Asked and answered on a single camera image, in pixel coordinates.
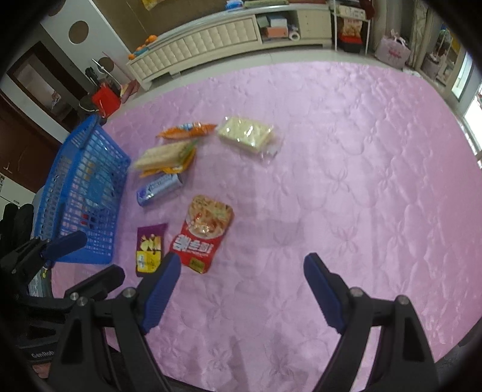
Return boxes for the blue plastic basket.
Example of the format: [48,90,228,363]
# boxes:
[33,114,131,264]

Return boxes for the green-sealed cracker pack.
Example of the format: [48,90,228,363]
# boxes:
[131,140,198,171]

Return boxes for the purple yellow chip packet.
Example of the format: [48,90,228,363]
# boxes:
[136,223,167,277]

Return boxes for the red noodle snack pouch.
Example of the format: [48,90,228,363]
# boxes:
[170,195,234,273]

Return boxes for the brown wooden door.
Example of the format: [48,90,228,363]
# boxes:
[0,92,61,193]

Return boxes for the blue silver wafer bar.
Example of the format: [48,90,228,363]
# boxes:
[136,174,184,207]

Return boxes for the black bag on floor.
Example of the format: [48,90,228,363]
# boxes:
[78,95,100,121]

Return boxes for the orange flat snack packet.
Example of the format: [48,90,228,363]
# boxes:
[139,148,197,178]

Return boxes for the red bag on floor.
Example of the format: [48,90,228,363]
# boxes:
[92,84,121,119]

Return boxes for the pink quilted mat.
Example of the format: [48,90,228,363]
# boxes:
[51,59,482,392]

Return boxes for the orange snack bar wrapper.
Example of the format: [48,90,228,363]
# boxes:
[156,122,217,141]

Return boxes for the clear pale cracker pack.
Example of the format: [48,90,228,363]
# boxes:
[215,116,284,163]

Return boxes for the oranges on cabinet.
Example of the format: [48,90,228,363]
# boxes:
[127,34,158,60]

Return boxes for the pink gift bag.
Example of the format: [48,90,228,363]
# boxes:
[375,29,411,69]

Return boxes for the white metal shelf rack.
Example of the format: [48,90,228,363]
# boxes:
[330,1,375,55]

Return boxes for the cream tufted tv cabinet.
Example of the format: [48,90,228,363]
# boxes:
[127,3,334,90]

